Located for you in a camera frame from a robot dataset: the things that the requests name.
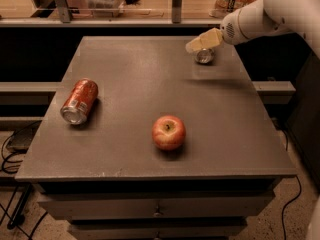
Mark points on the red coke can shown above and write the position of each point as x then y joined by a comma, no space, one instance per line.
78,105

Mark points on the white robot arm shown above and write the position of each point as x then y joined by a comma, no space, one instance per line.
298,16

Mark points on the silver 7up can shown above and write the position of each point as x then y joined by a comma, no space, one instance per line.
204,56

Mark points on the metal drawer knob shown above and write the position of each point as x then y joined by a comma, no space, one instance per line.
157,213

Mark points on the red apple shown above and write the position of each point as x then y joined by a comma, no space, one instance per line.
168,133

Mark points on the grey drawer cabinet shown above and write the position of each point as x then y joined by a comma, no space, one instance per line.
142,143

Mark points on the clear plastic container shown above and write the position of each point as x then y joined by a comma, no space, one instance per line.
104,8

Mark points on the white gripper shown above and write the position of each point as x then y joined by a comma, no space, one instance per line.
232,31

